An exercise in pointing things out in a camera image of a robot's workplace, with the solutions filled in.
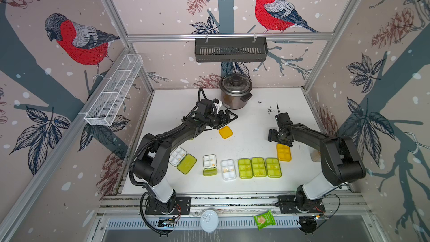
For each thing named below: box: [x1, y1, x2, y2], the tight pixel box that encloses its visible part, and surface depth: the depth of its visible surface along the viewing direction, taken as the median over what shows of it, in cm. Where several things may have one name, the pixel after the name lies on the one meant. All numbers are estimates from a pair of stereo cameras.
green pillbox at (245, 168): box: [237, 157, 254, 180], surface depth 85 cm
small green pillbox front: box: [202, 154, 218, 177], surface depth 87 cm
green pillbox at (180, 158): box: [169, 146, 198, 175], surface depth 89 cm
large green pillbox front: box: [250, 156, 268, 178], surface depth 86 cm
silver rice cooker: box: [219, 73, 254, 110], surface depth 100 cm
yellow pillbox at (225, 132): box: [218, 126, 234, 139], surface depth 100 cm
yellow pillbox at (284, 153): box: [276, 143, 292, 162], surface depth 91 cm
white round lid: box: [199, 209, 219, 234], surface depth 67 cm
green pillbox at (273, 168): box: [265, 157, 282, 178], surface depth 86 cm
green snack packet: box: [253, 209, 277, 231], surface depth 70 cm
